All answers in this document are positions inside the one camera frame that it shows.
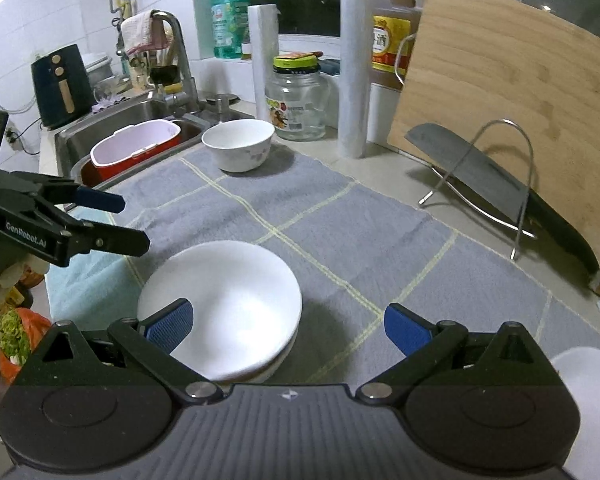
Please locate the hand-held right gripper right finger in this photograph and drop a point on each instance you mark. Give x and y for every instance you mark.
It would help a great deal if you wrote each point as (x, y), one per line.
(407, 330)

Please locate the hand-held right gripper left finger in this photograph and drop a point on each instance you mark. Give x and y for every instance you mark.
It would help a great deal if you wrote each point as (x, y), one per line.
(172, 325)

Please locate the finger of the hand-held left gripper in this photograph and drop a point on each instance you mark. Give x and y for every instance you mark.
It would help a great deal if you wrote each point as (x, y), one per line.
(125, 242)
(100, 200)

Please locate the person's left hand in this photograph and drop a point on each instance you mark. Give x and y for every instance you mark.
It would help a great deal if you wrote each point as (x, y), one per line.
(10, 272)

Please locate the red basin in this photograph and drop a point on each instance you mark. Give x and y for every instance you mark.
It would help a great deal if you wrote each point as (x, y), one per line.
(130, 142)

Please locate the steel sink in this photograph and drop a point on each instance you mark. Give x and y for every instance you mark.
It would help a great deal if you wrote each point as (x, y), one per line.
(130, 110)

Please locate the orange plastic bag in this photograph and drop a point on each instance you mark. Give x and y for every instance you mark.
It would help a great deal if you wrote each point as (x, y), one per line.
(30, 325)

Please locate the dark blue air fryer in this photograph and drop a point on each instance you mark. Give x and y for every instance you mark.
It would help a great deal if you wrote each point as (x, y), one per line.
(55, 100)

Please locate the grey pot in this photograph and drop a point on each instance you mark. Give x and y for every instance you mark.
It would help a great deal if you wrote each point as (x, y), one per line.
(99, 66)

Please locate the grey and teal checked mat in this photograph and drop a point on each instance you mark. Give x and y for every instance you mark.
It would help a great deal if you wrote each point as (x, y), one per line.
(330, 210)

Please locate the steel sink stopper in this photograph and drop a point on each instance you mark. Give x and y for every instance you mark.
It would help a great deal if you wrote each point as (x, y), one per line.
(223, 104)

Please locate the steel faucet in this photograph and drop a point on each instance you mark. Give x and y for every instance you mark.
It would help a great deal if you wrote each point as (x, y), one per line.
(180, 60)

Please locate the pink and white cloth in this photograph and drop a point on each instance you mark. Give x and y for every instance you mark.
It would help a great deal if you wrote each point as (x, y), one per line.
(140, 30)

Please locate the small white bottle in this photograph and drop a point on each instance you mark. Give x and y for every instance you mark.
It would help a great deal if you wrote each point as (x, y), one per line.
(246, 51)

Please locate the glass jar with yellow lid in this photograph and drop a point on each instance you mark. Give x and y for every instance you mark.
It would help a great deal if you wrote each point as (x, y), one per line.
(295, 110)

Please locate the green dish soap bottle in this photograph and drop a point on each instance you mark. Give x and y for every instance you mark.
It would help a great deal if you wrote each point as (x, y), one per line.
(230, 25)

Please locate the short white paper roll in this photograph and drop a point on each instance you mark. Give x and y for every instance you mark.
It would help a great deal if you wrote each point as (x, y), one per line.
(262, 50)

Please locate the tall white paper roll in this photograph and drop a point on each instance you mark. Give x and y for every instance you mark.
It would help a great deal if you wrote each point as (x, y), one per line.
(355, 85)

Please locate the bamboo cutting board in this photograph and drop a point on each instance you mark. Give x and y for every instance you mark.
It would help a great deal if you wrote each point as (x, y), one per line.
(504, 70)

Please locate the yellow-label oil jug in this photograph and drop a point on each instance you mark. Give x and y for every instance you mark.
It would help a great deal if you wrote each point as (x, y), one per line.
(389, 45)

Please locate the wall socket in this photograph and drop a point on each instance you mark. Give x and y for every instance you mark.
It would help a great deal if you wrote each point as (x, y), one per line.
(12, 135)

